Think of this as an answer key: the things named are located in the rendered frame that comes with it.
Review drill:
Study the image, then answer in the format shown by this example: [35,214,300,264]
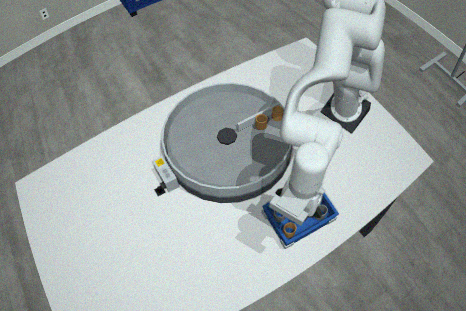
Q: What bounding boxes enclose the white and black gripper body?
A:
[280,176,322,217]

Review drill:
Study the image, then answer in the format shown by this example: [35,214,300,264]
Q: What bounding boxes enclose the bronze bushing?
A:
[272,106,284,121]
[255,114,267,130]
[283,222,297,238]

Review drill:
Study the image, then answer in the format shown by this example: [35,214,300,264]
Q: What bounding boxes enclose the blue crate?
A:
[263,192,337,246]

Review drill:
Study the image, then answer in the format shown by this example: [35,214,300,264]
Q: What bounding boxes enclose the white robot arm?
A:
[269,0,386,226]

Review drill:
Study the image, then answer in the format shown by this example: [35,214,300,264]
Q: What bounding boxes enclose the grey metal bushing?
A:
[315,205,328,220]
[273,211,285,222]

